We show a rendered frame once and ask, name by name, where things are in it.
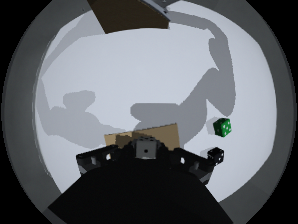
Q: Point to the grey die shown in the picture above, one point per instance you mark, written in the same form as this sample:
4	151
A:
146	147

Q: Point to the black die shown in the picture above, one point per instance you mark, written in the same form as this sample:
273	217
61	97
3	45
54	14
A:
216	155

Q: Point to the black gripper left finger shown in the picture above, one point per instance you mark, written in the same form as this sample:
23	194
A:
98	157

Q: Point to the tan flat mat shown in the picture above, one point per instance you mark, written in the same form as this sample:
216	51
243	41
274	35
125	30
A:
167	134

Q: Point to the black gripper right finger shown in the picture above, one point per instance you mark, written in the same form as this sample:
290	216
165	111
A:
193	163

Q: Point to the green die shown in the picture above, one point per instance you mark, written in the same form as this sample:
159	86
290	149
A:
222	127

